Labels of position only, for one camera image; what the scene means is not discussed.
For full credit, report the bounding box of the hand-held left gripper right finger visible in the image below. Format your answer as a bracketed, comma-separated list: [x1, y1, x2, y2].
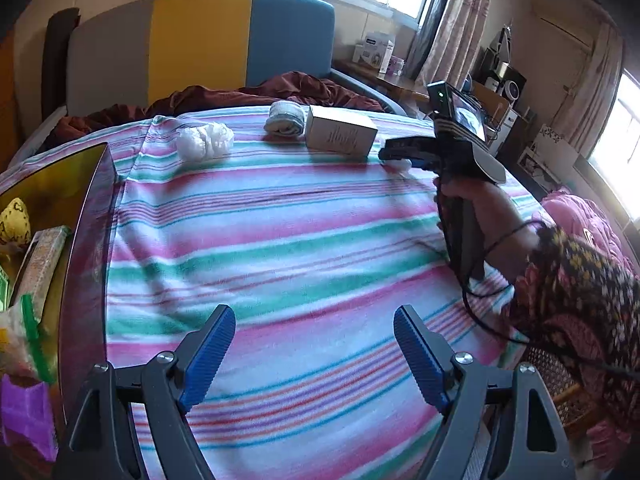
[393, 304, 576, 480]

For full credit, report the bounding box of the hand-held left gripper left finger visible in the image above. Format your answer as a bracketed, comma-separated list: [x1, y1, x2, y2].
[52, 304, 237, 480]

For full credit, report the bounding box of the dark red storage box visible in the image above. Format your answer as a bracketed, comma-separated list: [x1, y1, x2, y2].
[0, 142, 119, 466]

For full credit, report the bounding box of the purple cloth piece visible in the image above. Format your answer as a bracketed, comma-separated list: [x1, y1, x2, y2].
[0, 374, 59, 463]

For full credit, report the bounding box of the silver snack bar packet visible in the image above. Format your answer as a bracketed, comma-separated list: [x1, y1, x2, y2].
[10, 225, 72, 311]

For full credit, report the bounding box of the yellow knitted sock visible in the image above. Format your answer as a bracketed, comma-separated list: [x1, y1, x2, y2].
[0, 197, 32, 247]

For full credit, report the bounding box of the person's right forearm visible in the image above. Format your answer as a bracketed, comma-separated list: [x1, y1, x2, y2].
[500, 225, 640, 466]

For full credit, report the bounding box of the person's right hand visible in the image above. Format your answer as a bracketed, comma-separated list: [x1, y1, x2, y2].
[440, 177, 542, 291]

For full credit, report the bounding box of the beige cardboard box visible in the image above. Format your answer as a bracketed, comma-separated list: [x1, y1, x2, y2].
[304, 105, 379, 159]

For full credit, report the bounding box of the wooden desk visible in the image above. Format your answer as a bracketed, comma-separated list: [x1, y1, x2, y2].
[332, 57, 432, 113]

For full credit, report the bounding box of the silver stereo set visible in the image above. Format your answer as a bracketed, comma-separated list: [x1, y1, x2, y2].
[472, 27, 528, 111]

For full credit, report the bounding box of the white appliance carton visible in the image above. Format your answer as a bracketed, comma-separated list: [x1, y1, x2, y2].
[352, 31, 396, 74]

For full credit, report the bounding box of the rolled grey white sock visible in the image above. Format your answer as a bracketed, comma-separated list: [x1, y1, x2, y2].
[264, 101, 307, 137]

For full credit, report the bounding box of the pink jacket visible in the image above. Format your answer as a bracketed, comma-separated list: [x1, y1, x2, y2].
[539, 189, 637, 273]

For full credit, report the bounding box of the maroon duvet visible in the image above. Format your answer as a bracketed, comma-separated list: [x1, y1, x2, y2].
[49, 72, 403, 147]

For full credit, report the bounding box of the striped pink curtain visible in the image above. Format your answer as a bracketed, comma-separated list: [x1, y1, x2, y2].
[410, 0, 497, 92]

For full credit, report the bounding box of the striped blanket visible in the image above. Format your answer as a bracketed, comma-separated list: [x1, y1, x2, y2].
[0, 106, 551, 480]

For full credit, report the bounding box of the wicker chair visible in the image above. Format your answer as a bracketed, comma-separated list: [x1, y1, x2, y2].
[520, 345, 603, 433]

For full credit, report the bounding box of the side window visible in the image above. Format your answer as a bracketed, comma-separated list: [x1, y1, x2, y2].
[586, 74, 640, 228]

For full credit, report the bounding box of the white cotton wad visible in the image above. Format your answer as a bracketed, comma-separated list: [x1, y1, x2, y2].
[177, 122, 235, 160]

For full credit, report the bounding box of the grey yellow blue headboard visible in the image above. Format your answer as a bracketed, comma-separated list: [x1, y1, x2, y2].
[65, 0, 336, 118]

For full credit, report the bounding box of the dark brown hanging cloth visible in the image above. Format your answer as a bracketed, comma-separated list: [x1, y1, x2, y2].
[41, 7, 82, 122]

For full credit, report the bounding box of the black cable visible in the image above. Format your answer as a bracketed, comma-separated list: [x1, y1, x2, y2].
[435, 195, 640, 378]

